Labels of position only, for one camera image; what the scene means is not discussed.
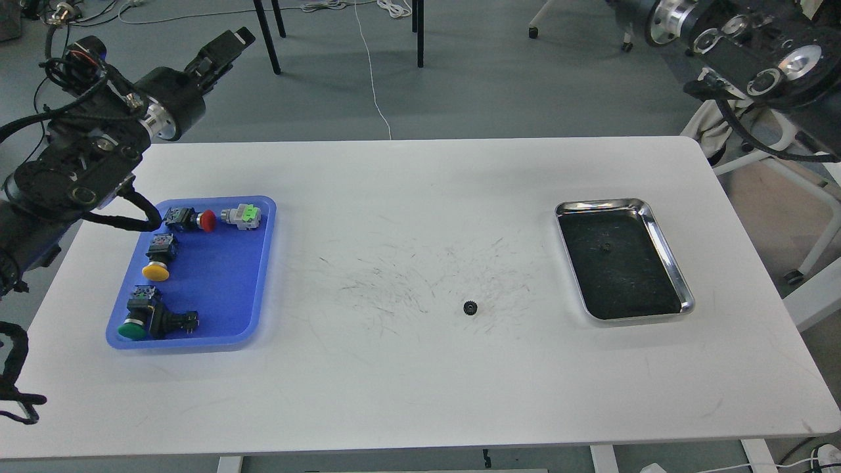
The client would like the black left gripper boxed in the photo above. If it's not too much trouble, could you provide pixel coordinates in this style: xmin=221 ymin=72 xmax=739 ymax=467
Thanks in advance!
xmin=135 ymin=27 xmax=256 ymax=141

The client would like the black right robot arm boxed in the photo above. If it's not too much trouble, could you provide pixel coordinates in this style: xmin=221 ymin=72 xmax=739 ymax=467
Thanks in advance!
xmin=612 ymin=1 xmax=839 ymax=162

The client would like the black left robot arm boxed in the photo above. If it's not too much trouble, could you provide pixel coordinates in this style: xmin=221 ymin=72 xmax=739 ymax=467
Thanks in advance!
xmin=1 ymin=27 xmax=255 ymax=294

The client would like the blue plastic tray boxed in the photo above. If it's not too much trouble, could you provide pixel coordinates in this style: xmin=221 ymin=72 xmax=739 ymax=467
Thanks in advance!
xmin=105 ymin=195 xmax=277 ymax=352

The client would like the silver metal tray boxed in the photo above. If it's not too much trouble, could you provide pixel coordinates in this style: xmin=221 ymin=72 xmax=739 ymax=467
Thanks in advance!
xmin=555 ymin=198 xmax=696 ymax=325

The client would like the black table leg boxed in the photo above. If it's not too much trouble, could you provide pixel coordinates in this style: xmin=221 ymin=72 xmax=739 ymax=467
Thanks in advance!
xmin=252 ymin=0 xmax=286 ymax=76

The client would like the beige cloth on chair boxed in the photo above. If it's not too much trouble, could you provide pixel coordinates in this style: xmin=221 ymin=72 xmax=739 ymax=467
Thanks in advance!
xmin=681 ymin=100 xmax=733 ymax=159

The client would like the grey green switch module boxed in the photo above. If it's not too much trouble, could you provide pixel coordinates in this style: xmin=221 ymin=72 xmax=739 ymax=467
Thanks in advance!
xmin=220 ymin=204 xmax=262 ymax=231

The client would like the red push button switch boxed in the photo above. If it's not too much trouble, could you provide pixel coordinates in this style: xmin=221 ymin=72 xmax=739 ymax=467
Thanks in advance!
xmin=163 ymin=206 xmax=217 ymax=233

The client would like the white floor cable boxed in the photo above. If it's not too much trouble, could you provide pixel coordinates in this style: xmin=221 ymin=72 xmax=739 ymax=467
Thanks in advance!
xmin=353 ymin=0 xmax=393 ymax=141

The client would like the yellow push button switch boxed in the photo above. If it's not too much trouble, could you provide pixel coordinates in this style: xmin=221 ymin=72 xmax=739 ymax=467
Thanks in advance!
xmin=141 ymin=233 xmax=179 ymax=282

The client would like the black switch block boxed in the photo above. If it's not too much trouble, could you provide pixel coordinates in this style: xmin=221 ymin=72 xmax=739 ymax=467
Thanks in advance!
xmin=148 ymin=302 xmax=200 ymax=340

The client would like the green push button switch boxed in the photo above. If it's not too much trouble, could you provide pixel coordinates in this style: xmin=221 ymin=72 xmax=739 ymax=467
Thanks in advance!
xmin=117 ymin=284 xmax=160 ymax=341

